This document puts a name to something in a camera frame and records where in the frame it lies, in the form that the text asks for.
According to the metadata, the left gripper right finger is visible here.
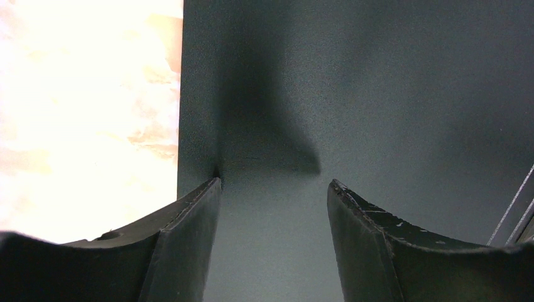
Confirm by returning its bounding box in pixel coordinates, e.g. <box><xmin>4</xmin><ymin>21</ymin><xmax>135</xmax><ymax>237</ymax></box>
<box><xmin>327</xmin><ymin>180</ymin><xmax>533</xmax><ymax>301</ymax></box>

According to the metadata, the teal folder black inside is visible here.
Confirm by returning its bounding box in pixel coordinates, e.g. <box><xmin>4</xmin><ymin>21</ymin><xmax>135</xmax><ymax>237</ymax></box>
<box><xmin>178</xmin><ymin>1</ymin><xmax>533</xmax><ymax>301</ymax></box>

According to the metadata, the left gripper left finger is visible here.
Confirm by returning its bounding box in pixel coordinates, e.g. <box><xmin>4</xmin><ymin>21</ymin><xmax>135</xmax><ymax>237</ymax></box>
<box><xmin>1</xmin><ymin>178</ymin><xmax>221</xmax><ymax>301</ymax></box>

